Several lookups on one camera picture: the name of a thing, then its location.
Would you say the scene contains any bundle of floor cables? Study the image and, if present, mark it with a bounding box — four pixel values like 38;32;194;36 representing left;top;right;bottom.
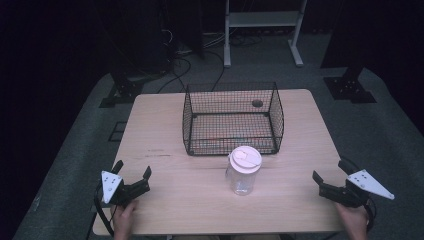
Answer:
156;28;264;94

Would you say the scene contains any person's left hand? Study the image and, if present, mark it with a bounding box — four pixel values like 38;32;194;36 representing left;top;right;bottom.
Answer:
112;199;139;240

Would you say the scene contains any clear jar with white lid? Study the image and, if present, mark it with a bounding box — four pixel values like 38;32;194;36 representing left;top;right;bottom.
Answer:
225;145;263;197

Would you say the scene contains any black stand with base plate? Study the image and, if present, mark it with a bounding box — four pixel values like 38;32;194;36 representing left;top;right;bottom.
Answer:
98;59;145;109
323;64;378;104

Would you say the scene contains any white metal stand frame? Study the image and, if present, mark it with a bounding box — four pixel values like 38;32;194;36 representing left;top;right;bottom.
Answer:
223;0;308;69

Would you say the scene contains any black wire mesh basket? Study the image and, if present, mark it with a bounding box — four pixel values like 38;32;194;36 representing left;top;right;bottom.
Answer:
181;81;286;157

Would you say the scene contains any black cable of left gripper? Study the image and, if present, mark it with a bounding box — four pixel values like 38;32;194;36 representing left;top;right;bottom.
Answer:
93;182;116;237

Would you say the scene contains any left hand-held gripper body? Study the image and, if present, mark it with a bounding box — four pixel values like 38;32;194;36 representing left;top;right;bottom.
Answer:
100;170;151;206

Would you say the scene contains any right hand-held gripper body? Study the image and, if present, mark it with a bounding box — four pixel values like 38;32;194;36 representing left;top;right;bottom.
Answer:
318;169;396;209

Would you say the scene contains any person's right hand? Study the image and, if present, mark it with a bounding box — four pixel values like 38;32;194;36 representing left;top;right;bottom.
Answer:
334;202;370;240

